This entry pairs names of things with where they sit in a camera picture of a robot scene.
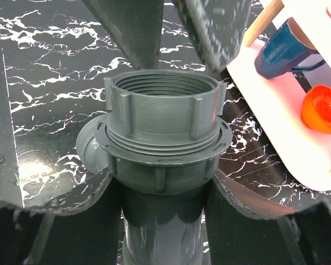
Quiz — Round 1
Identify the dark blue cup bottom shelf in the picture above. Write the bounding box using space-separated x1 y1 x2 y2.
254 17 325 79

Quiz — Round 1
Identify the orange bowl bottom shelf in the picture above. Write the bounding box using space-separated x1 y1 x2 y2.
300 84 331 134

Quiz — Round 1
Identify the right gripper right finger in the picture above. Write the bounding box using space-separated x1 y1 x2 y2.
204 177 331 264

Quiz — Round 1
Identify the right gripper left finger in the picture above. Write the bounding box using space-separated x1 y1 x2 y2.
0 169 121 264

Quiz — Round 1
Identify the grey threaded pipe nut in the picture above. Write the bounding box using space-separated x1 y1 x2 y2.
104 70 226 139

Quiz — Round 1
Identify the grey pipe tee fitting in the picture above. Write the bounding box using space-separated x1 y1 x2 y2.
76 115 232 264

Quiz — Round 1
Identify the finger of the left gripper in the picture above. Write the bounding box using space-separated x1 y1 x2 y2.
83 0 163 70
173 0 251 72

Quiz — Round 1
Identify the pink three-tier shelf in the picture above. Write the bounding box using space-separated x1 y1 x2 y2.
227 1 331 191

